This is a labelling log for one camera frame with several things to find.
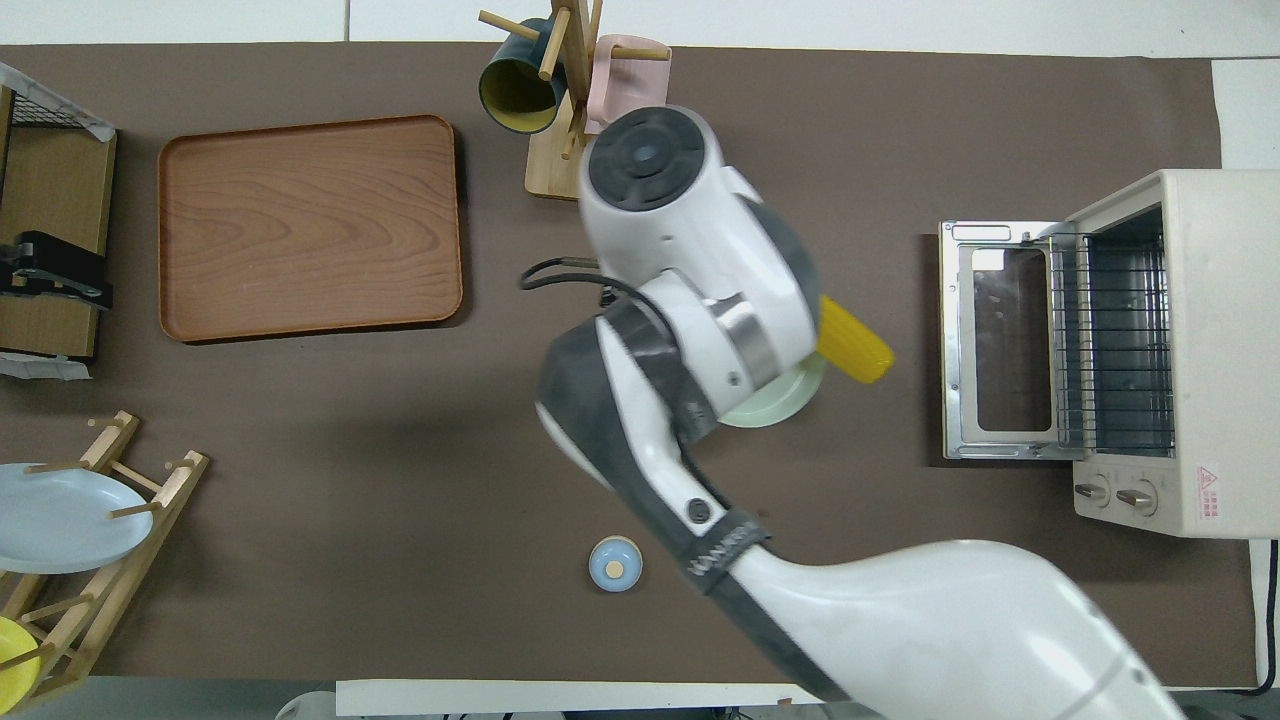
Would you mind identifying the metal wire oven rack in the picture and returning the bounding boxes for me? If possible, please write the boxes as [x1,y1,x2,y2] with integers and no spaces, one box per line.
[1048,232,1177,453]

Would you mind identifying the white toaster oven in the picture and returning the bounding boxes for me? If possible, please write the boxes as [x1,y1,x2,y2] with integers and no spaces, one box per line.
[1050,168,1280,542]

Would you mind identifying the light blue plate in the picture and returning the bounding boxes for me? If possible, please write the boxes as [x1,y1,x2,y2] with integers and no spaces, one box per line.
[0,462,156,576]

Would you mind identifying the brown table mat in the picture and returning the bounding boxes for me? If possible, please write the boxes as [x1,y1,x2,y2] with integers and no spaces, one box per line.
[0,42,1258,689]

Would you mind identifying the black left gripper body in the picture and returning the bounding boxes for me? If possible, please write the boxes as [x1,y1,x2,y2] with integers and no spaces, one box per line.
[0,229,114,310]

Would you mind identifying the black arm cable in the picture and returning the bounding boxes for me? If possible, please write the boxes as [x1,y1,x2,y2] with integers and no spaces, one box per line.
[518,257,643,303]

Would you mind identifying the wooden mug tree stand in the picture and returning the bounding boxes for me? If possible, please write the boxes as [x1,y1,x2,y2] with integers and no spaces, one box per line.
[477,0,672,202]

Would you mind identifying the pink mug with print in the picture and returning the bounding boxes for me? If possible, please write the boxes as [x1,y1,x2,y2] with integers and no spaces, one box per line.
[585,35,673,137]

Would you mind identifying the yellow plate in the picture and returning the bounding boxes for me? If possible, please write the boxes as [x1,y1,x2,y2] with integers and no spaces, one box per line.
[0,616,43,707]

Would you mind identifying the wooden dish rack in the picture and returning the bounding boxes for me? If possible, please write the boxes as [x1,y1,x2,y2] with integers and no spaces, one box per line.
[0,410,211,713]

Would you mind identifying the dark teal mug yellow inside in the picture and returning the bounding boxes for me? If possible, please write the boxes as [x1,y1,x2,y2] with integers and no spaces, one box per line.
[477,18,569,136]

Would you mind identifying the brown wooden tray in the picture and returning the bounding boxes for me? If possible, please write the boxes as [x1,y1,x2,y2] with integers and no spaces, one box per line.
[157,114,465,345]

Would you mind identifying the yellow corn cob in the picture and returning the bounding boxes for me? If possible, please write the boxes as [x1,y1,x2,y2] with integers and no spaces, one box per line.
[816,294,897,385]

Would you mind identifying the blue jar with wooden lid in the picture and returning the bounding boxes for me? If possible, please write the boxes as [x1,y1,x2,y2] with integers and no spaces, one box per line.
[587,535,645,594]

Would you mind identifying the black oven power cable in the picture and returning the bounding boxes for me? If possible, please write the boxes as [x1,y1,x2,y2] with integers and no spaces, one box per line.
[1238,538,1280,698]

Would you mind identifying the wooden shelf with wire mesh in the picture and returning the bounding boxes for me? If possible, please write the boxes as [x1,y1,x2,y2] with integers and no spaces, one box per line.
[0,62,119,383]

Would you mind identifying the light green plate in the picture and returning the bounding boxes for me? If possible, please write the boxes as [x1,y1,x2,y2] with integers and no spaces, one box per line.
[714,350,830,430]

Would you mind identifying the glass oven door with handle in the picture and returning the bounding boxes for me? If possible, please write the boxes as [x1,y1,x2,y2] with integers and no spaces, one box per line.
[937,219,1083,462]

